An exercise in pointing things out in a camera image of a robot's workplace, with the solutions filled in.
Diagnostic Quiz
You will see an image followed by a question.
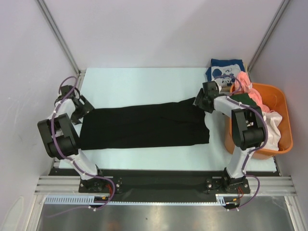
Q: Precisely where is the left aluminium frame post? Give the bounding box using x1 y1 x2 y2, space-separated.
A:
35 0 86 77

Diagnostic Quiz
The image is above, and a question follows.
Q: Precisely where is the pink t-shirt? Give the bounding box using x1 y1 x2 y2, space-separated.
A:
234 71 270 113

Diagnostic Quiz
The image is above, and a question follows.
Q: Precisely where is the orange plastic basket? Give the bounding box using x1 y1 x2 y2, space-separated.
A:
225 82 294 159

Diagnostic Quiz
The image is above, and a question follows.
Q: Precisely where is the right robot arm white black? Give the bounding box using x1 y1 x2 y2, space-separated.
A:
194 81 268 193

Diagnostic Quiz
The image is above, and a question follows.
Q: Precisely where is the aluminium frame post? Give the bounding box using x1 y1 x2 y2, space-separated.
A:
247 0 291 73
35 0 86 77

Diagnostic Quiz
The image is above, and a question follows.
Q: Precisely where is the dark green t-shirt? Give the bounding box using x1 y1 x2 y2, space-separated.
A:
230 93 257 107

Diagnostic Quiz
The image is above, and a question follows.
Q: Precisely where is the black t-shirt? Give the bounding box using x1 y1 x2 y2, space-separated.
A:
80 98 210 150

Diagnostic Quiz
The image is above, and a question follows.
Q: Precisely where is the white t-shirt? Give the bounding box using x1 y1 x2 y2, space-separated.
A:
262 111 282 151

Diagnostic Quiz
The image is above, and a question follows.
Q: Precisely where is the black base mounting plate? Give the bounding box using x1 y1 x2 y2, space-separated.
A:
48 168 281 199

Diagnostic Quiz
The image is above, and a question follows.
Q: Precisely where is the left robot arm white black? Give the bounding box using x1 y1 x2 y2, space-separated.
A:
38 85 107 193

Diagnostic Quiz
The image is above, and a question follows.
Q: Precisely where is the aluminium frame rail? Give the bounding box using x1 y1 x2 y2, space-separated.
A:
35 176 296 196

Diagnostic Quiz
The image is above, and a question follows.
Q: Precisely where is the right aluminium frame post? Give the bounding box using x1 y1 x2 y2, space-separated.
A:
247 0 291 73

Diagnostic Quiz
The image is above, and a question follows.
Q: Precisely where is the slotted cable duct rail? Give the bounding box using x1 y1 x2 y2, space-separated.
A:
45 194 238 206

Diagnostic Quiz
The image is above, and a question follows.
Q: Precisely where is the folded beige t-shirt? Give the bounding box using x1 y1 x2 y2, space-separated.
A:
221 62 250 92

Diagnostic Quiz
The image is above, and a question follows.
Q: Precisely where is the folded blue Mickey t-shirt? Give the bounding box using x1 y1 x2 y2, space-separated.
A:
205 59 245 88

